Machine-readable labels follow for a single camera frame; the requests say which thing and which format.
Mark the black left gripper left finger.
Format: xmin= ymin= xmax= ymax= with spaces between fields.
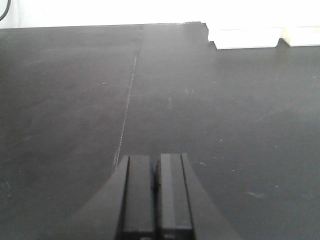
xmin=62 ymin=155 xmax=156 ymax=240

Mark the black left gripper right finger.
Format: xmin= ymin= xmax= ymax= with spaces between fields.
xmin=156 ymin=153 xmax=240 ymax=240

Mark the white box on bench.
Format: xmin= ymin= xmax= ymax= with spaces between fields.
xmin=208 ymin=27 xmax=283 ymax=50

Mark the cream box on bench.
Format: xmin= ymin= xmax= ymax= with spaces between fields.
xmin=281 ymin=25 xmax=320 ymax=47

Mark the black cable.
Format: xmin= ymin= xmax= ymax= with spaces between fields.
xmin=0 ymin=0 xmax=13 ymax=21

